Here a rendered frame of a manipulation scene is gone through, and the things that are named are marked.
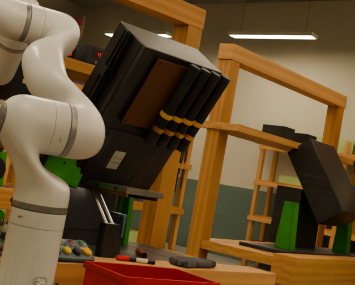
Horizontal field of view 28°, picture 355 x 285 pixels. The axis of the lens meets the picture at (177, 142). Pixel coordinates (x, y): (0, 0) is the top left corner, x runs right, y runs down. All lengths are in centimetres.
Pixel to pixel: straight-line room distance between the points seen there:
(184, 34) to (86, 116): 162
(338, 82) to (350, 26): 94
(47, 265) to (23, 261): 5
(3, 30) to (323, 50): 1061
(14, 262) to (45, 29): 61
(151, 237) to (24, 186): 158
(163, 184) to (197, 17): 74
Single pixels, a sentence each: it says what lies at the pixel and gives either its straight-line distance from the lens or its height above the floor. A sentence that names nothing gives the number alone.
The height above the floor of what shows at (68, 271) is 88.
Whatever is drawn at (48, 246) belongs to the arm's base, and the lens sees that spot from 153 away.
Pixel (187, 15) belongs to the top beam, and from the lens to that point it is 310.
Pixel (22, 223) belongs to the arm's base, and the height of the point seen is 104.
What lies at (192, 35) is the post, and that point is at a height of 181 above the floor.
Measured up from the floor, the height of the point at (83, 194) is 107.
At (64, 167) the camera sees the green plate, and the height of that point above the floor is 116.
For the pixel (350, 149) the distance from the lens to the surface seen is 1105.
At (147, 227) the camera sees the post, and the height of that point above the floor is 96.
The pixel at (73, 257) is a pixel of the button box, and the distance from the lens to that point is 204.
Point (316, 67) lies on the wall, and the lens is 1221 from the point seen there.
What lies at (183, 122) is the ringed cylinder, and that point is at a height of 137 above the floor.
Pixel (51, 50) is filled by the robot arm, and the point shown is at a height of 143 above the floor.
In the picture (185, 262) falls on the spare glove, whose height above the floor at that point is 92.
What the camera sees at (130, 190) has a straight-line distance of 220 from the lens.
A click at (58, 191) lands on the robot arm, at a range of 152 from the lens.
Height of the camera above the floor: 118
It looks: 3 degrees up
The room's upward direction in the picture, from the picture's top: 10 degrees clockwise
